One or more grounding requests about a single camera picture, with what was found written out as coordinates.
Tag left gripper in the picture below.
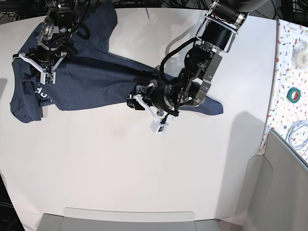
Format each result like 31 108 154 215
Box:
127 80 180 116

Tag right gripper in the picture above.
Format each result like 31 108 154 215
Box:
25 44 77 69

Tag dark blue t-shirt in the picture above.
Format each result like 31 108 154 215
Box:
9 2 224 125

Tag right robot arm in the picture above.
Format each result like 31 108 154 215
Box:
24 0 90 77

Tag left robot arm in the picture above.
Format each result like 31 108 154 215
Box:
127 0 264 122

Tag grey chair bottom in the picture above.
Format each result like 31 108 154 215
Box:
37 207 220 231

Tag grey chair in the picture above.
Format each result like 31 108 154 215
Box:
236 130 308 231
37 207 220 231

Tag green tape roll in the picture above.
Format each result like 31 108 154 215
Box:
287 87 301 103

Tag grey chair right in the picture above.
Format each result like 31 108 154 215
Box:
236 130 308 231

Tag clear tape dispenser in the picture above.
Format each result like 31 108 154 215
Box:
292 40 308 69

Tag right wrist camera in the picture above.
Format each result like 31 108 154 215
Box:
40 72 56 85

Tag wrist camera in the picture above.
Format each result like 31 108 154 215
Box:
150 120 169 134
40 72 56 85

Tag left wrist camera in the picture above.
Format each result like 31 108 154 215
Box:
150 120 169 134

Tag coiled white cable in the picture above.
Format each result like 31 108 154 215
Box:
284 120 308 151

